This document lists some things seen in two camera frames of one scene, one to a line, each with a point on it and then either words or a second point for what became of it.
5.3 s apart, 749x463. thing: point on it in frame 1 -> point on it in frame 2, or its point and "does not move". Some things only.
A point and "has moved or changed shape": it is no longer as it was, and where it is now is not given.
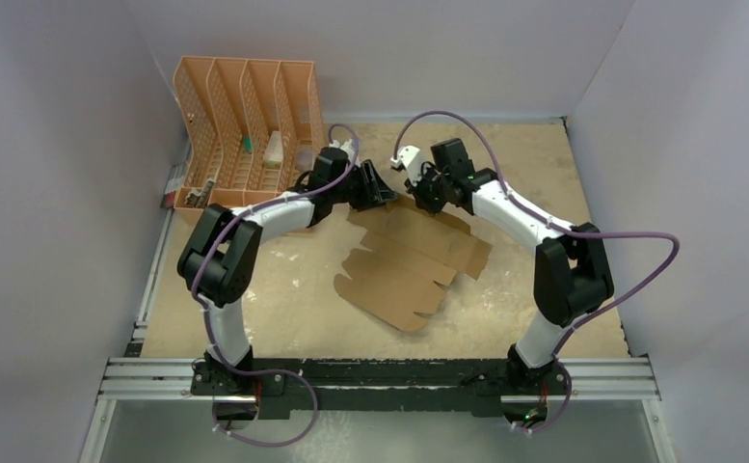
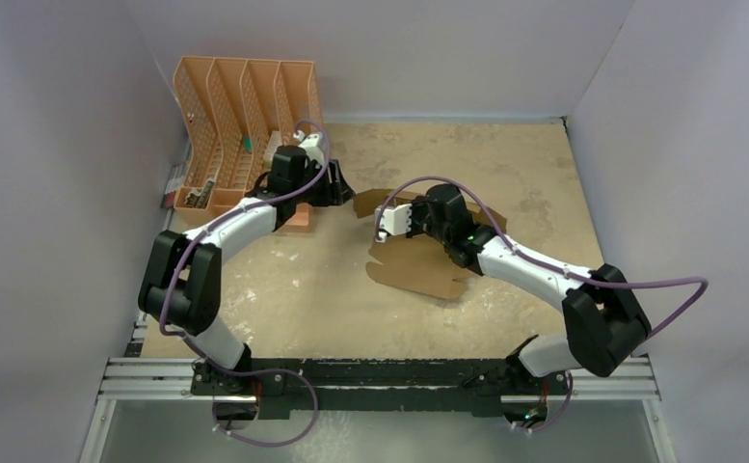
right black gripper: [428, 194] -> [418, 217]
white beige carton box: [274, 150] does not move
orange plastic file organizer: [254, 127] does not move
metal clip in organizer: [200, 200] does not move
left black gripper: [380, 194] -> [334, 193]
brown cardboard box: [404, 255] has moved or changed shape
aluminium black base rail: [481, 388] does not move
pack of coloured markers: [174, 180] does not move
